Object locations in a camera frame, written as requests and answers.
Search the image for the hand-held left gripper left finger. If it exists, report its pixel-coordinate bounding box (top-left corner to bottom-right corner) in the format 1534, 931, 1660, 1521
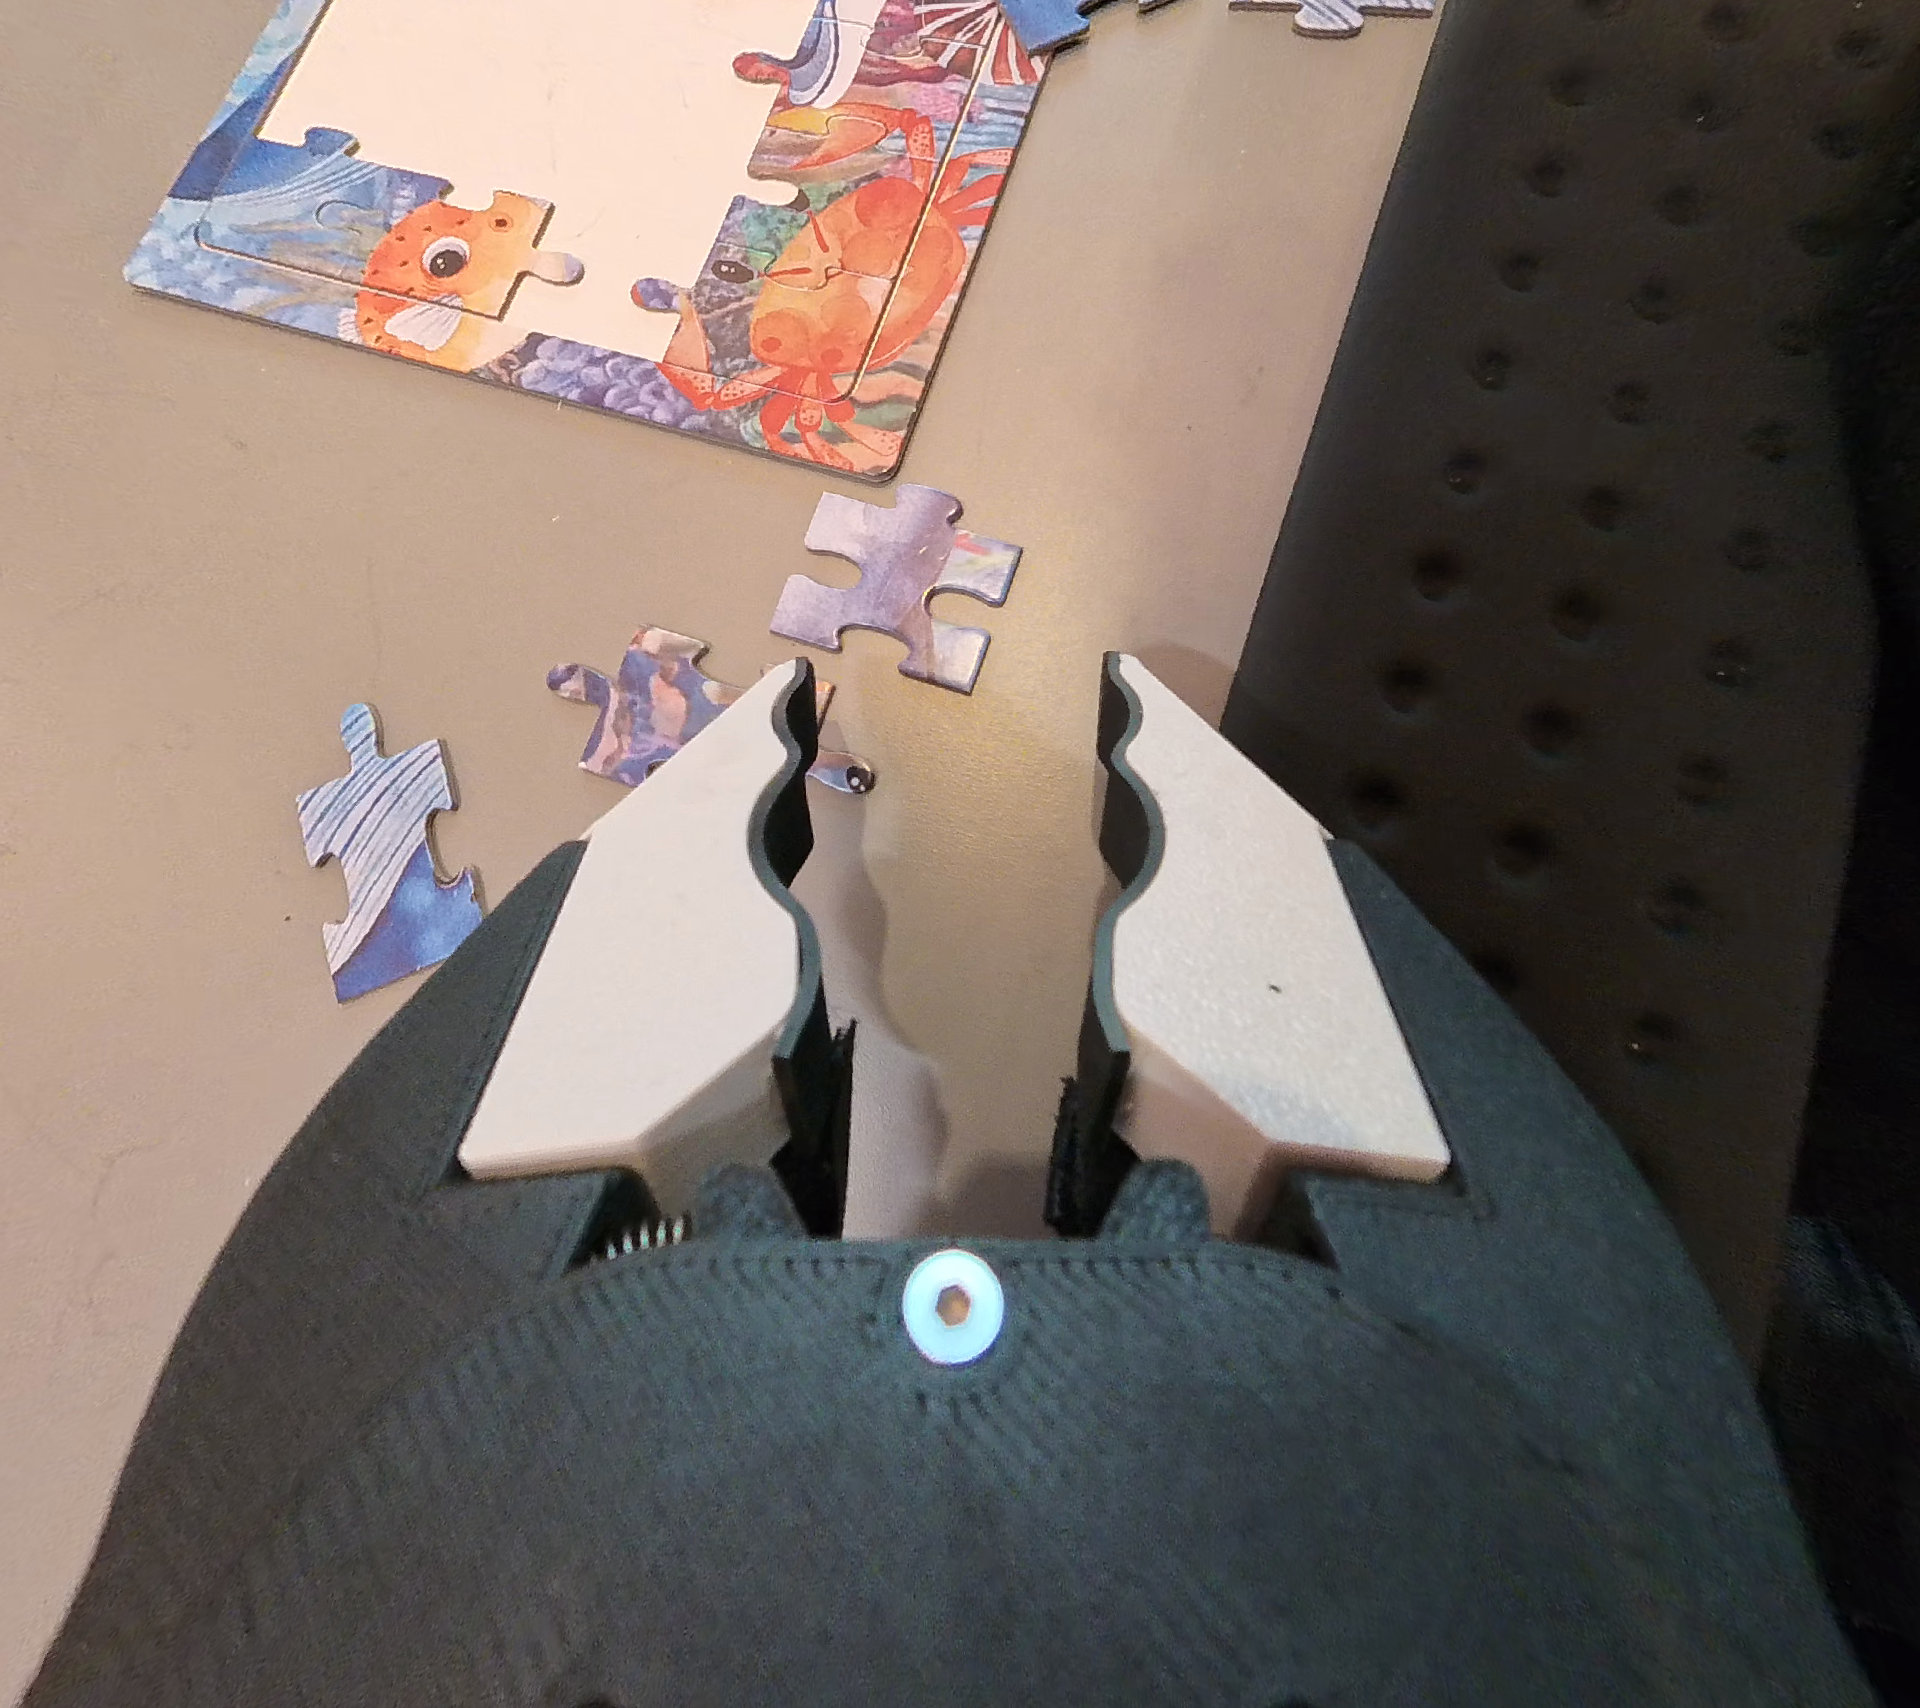
455, 658, 862, 1238

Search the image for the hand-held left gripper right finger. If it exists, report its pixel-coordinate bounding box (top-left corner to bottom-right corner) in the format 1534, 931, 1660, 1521
1046, 650, 1455, 1242

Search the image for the blue textured puzzle piece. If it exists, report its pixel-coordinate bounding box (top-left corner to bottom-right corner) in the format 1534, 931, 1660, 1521
292, 699, 488, 1011

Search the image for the blue purple puzzle piece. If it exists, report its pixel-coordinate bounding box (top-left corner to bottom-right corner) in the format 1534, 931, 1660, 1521
765, 480, 1029, 696

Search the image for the ocean jigsaw puzzle board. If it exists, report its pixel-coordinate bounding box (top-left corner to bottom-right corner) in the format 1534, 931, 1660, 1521
122, 0, 1161, 485

